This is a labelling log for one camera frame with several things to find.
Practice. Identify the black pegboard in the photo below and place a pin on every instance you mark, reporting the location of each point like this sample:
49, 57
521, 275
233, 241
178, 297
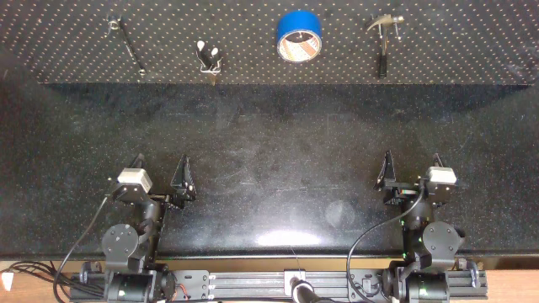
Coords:
269, 50

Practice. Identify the pliers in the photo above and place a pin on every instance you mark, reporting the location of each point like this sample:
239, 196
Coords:
208, 59

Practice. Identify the white tag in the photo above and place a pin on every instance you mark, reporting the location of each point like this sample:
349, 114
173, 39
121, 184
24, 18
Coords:
6, 281

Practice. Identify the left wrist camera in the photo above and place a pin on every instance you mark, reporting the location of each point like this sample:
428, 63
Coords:
135, 179

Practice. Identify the wrench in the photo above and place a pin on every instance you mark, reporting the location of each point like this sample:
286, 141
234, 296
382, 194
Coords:
128, 44

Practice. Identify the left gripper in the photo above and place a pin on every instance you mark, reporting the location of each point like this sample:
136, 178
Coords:
132, 195

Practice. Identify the mounting rail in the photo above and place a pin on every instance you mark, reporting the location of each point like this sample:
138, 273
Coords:
252, 284

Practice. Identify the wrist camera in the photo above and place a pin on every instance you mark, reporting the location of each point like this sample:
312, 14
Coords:
441, 174
135, 179

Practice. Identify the roll of blue tape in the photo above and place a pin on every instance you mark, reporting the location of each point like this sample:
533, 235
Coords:
299, 23

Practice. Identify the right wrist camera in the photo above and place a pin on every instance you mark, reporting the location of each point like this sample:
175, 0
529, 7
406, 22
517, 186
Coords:
441, 174

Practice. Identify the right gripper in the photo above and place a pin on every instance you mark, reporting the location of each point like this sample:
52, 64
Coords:
438, 192

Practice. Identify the hammer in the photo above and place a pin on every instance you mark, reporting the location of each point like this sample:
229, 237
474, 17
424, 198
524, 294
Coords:
383, 46

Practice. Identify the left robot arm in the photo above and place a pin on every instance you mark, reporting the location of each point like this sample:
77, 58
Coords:
120, 244

